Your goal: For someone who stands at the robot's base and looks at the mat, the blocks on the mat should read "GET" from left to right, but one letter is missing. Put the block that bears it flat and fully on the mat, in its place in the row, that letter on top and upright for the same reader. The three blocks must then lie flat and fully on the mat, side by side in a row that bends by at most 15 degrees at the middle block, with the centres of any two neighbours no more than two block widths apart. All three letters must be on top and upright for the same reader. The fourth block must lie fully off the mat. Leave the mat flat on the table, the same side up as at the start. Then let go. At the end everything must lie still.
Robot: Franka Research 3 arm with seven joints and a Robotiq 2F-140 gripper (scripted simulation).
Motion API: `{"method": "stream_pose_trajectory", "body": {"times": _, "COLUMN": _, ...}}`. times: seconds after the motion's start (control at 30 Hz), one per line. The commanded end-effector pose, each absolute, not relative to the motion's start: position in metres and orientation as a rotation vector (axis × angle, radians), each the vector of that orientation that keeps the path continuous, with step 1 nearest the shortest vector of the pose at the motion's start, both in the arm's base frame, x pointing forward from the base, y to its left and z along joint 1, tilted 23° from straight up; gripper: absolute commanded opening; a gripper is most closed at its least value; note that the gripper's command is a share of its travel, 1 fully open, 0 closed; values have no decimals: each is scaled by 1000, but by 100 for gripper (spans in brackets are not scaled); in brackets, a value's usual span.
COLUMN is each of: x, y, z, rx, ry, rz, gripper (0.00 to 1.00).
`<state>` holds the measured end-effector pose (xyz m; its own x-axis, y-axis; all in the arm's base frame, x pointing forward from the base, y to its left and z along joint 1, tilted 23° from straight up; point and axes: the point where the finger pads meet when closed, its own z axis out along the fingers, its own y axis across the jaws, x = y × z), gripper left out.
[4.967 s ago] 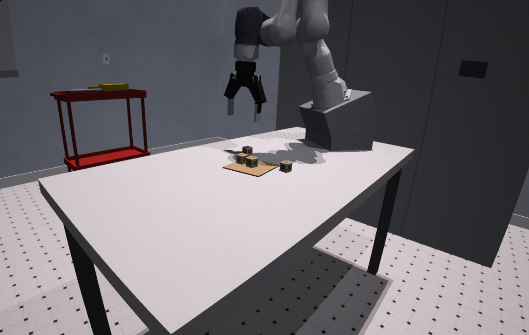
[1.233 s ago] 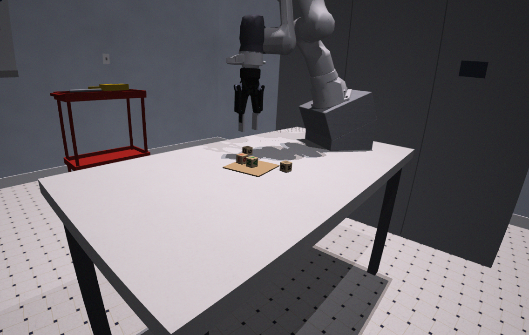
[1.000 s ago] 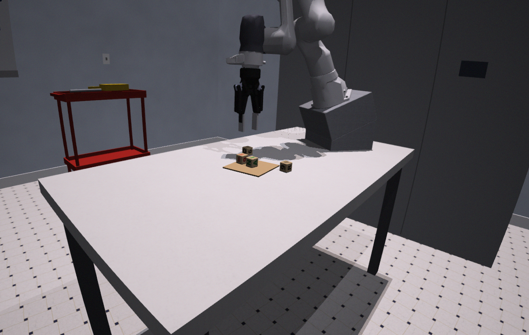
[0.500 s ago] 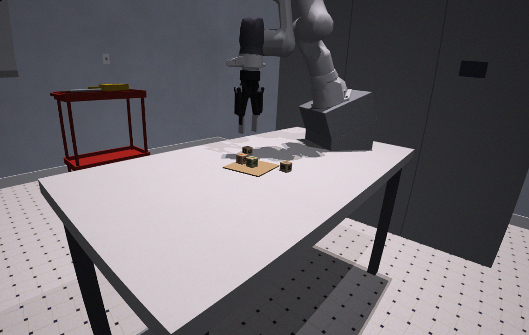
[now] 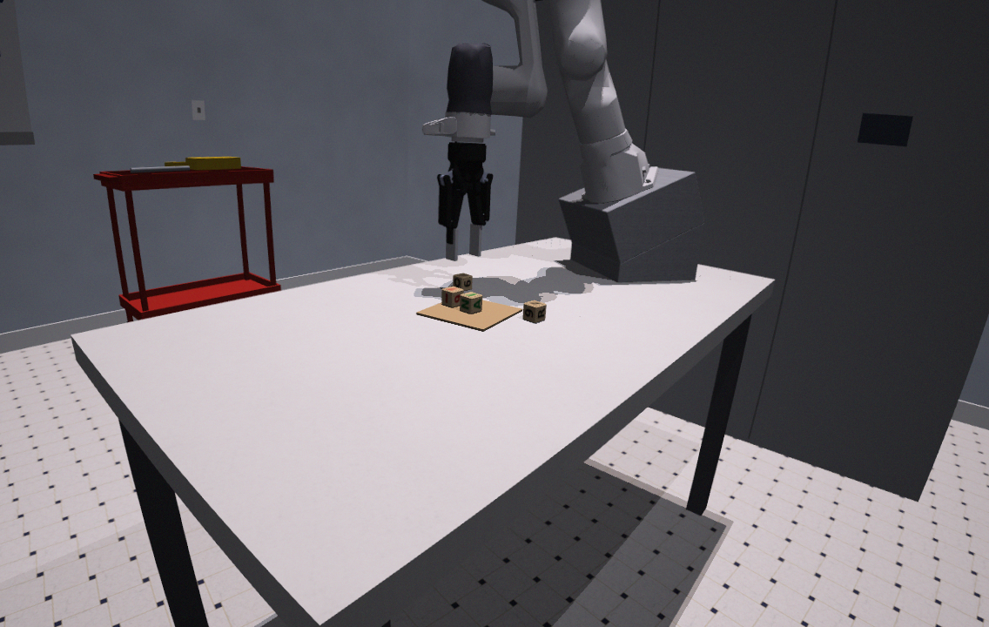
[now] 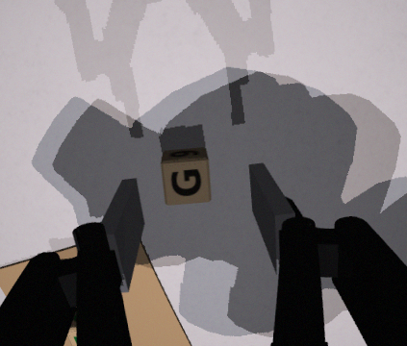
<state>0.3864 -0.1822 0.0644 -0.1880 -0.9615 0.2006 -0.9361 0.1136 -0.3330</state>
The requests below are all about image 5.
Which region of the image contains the tan square mat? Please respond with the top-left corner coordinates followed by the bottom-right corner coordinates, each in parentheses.
top-left (416, 300), bottom-right (522, 332)

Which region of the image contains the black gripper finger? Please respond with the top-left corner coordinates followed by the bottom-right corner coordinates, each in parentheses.
top-left (467, 172), bottom-right (493, 257)
top-left (437, 170), bottom-right (471, 261)

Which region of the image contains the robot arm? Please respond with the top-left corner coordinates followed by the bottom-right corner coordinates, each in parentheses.
top-left (422, 0), bottom-right (659, 203)

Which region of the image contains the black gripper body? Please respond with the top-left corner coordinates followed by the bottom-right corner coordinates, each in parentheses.
top-left (447, 142), bottom-right (487, 190)

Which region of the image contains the brown letter block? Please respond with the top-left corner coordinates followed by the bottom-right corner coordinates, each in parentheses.
top-left (522, 300), bottom-right (547, 323)
top-left (441, 287), bottom-right (464, 307)
top-left (453, 273), bottom-right (473, 291)
top-left (460, 292), bottom-right (482, 314)

